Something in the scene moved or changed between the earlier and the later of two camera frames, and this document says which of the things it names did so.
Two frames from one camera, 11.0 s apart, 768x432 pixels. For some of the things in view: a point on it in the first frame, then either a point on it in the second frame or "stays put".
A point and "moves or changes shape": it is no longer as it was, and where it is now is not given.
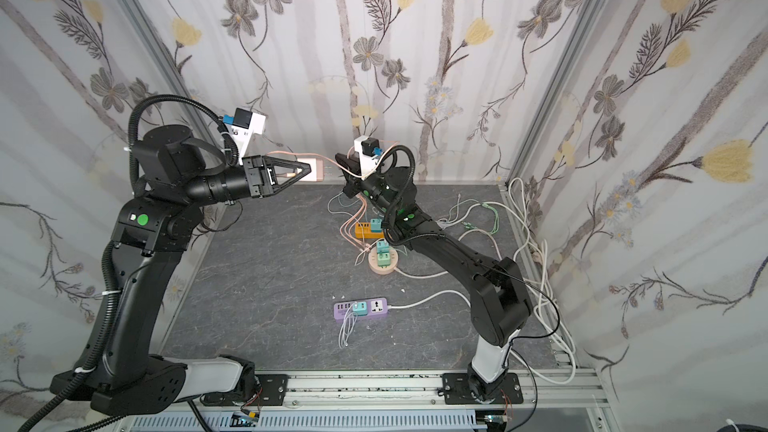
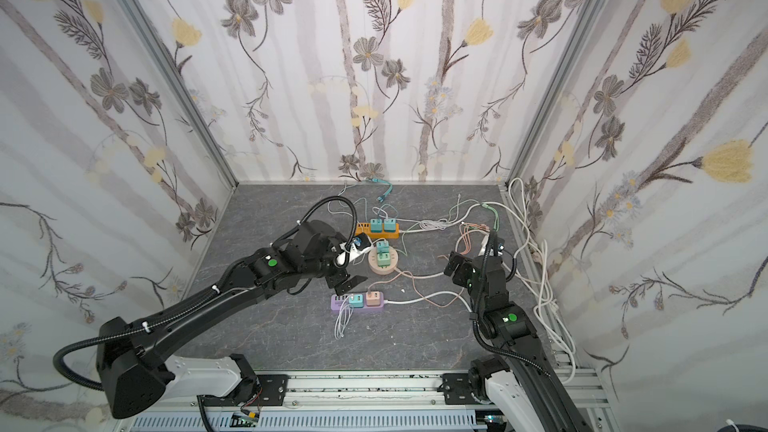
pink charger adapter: (317, 169) to (373, 298)
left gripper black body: (255, 176) to (339, 269)
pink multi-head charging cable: (351, 227) to (464, 244)
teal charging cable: (328, 205) moves or changes shape
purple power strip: (344, 309) moves or changes shape
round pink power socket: (374, 264) stays put
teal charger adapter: (361, 309) moves or changes shape
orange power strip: (363, 231) stays put
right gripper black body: (354, 180) to (459, 267)
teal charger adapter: (376, 225) stays put
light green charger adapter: (383, 259) stays put
